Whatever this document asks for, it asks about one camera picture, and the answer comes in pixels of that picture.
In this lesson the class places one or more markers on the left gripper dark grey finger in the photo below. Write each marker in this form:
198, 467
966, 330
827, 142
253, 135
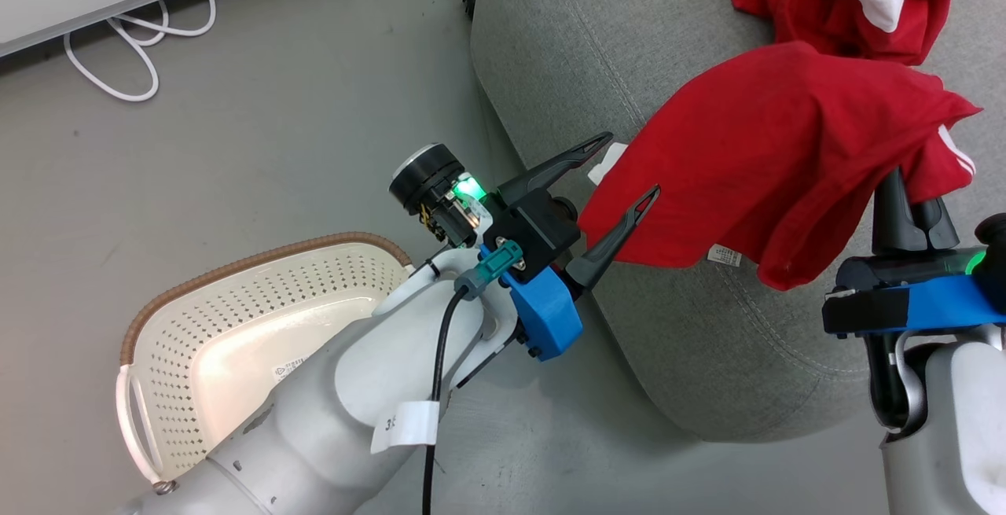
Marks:
550, 169
609, 244

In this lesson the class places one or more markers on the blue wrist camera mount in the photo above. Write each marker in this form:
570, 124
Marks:
935, 303
542, 314

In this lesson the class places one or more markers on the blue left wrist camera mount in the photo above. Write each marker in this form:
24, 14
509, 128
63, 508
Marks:
542, 314

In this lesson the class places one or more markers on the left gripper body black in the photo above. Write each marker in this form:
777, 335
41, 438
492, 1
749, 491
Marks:
534, 232

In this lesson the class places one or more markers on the plain red garment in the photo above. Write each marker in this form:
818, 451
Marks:
770, 161

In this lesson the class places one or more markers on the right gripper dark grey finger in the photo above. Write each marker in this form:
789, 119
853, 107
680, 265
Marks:
892, 220
937, 224

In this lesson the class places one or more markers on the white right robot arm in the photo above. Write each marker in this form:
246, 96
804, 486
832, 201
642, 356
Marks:
951, 428

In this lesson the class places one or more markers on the white perforated basket brown rim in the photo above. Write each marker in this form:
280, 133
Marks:
236, 318

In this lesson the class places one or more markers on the grey fabric sofa seat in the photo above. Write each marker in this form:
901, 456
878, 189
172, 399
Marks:
613, 51

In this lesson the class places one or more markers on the right gripper body dark grey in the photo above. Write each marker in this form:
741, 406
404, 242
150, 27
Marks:
904, 267

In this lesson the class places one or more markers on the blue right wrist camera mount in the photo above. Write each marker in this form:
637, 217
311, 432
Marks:
935, 303

